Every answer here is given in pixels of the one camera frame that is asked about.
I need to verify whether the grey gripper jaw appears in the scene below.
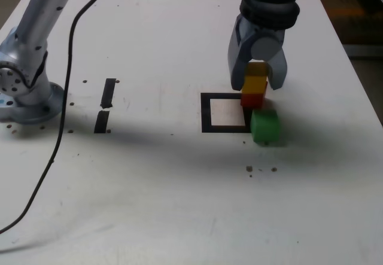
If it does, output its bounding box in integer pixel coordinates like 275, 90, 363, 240
250, 32, 289, 91
226, 14, 254, 92

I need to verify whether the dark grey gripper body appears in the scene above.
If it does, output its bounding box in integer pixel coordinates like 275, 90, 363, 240
240, 17, 285, 43

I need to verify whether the yellow cube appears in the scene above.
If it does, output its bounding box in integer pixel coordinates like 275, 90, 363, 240
241, 62, 269, 96

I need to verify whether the red cube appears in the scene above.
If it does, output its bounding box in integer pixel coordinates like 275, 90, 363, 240
241, 81, 268, 109

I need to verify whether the green cube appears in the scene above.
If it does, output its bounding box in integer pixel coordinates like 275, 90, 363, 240
250, 108, 282, 146

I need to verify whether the black tape square outline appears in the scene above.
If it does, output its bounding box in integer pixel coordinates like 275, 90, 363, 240
200, 92, 251, 134

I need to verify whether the black tape strip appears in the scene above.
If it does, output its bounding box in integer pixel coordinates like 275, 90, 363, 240
93, 78, 117, 134

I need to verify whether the black cable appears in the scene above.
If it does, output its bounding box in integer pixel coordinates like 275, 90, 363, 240
0, 0, 251, 234

